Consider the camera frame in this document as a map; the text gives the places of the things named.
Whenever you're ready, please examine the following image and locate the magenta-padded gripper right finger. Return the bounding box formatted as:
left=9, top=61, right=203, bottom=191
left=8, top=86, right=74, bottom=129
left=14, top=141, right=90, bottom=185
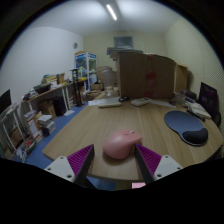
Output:
left=134, top=143, right=184, bottom=185

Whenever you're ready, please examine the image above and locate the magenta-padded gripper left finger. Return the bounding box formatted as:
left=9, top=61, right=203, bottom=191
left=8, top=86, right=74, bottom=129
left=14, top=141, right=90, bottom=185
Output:
left=44, top=143, right=96, bottom=188

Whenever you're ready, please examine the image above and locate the pink computer mouse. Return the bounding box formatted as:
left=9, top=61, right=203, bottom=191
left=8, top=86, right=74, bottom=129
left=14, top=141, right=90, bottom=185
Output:
left=102, top=129, right=144, bottom=160

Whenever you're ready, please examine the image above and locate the blue mouse pad with wrist rest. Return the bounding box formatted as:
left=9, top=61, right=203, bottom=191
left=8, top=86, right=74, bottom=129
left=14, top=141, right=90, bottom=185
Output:
left=163, top=110, right=210, bottom=147

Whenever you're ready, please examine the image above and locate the stack of books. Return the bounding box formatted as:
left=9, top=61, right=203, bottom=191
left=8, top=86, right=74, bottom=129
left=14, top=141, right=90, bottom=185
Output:
left=23, top=109, right=57, bottom=141

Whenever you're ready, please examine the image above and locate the white metal rack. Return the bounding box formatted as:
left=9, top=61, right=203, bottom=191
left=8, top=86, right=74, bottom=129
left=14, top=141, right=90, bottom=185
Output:
left=0, top=103, right=28, bottom=158

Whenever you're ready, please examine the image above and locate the white remote control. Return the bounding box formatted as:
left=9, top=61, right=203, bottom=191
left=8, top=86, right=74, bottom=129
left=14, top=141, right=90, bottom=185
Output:
left=130, top=96, right=152, bottom=108

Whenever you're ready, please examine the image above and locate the wooden side desk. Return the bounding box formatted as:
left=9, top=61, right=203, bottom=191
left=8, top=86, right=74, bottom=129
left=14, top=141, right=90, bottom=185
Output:
left=21, top=78, right=88, bottom=118

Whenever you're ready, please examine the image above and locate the black office chair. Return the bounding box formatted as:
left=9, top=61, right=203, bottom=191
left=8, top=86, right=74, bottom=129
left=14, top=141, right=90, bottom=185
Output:
left=198, top=81, right=222, bottom=128

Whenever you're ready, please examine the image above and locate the black monitor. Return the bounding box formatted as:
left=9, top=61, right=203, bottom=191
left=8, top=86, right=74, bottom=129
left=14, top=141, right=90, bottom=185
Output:
left=0, top=89, right=13, bottom=114

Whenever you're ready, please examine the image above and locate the narrow brown cardboard box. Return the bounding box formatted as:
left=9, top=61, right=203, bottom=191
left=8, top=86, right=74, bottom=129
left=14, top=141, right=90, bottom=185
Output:
left=174, top=63, right=189, bottom=94

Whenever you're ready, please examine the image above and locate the large brown cardboard box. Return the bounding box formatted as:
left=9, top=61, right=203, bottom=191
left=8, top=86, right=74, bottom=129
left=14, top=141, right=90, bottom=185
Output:
left=116, top=50, right=177, bottom=100

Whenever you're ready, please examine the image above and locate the clear plastic jug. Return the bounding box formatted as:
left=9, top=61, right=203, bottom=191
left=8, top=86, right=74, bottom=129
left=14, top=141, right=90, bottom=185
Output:
left=101, top=67, right=118, bottom=98

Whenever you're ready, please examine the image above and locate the white and blue shelf unit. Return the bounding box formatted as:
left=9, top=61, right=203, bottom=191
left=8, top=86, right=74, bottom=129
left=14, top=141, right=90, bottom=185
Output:
left=74, top=50, right=98, bottom=91

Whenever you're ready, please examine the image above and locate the long ceiling light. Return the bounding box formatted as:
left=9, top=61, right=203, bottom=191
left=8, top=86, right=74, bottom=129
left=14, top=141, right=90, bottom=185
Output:
left=105, top=3, right=118, bottom=22

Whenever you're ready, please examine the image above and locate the small wall window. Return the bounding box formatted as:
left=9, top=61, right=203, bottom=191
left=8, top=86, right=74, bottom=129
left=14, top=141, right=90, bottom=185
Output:
left=113, top=35, right=135, bottom=49

